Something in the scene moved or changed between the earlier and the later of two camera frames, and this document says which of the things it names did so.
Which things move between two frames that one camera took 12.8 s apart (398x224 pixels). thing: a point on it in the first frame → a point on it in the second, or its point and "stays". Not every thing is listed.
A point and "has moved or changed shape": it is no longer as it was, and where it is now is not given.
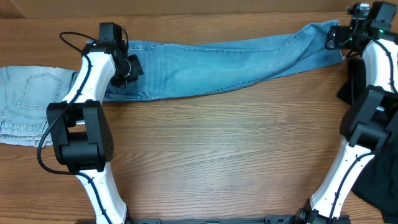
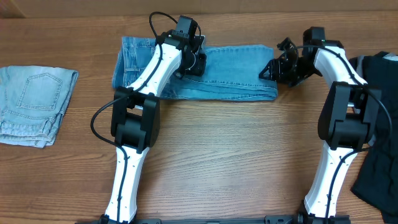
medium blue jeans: (174, 68) has moved or changed shape
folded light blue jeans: (25, 93) stays
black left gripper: (134, 70) → (199, 64)
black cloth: (377, 184) stays
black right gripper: (333, 38) → (286, 69)
